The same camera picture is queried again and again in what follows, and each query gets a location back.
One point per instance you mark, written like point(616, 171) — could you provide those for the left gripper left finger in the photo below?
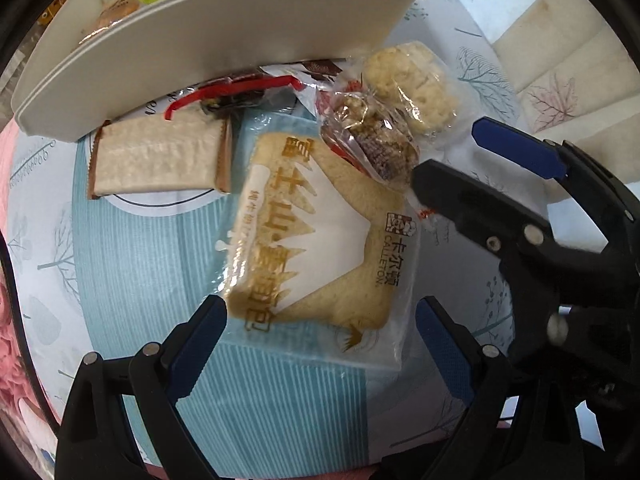
point(96, 441)

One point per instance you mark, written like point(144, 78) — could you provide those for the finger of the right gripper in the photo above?
point(489, 218)
point(520, 147)

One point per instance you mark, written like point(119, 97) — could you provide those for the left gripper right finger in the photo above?
point(482, 377)

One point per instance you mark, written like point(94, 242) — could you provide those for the pink bed quilt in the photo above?
point(19, 407)

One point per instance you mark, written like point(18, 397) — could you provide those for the brown sandwich biscuit packet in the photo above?
point(189, 151)

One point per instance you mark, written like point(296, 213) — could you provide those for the nut bar clear packet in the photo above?
point(370, 136)

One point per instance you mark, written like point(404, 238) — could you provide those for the toast bread bag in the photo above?
point(318, 260)

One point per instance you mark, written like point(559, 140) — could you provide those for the floral white curtain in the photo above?
point(574, 78)

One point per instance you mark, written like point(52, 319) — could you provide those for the dark red chocolate snack packet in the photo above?
point(253, 87)

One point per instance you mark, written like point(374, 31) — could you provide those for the white plastic storage bin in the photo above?
point(67, 89)

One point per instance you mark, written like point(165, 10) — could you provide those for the fried nugget snack packet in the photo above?
point(111, 14)

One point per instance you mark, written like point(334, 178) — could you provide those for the round rice cracker packet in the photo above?
point(410, 78)

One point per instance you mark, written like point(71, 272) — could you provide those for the patterned white blue tablecloth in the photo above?
point(320, 367)

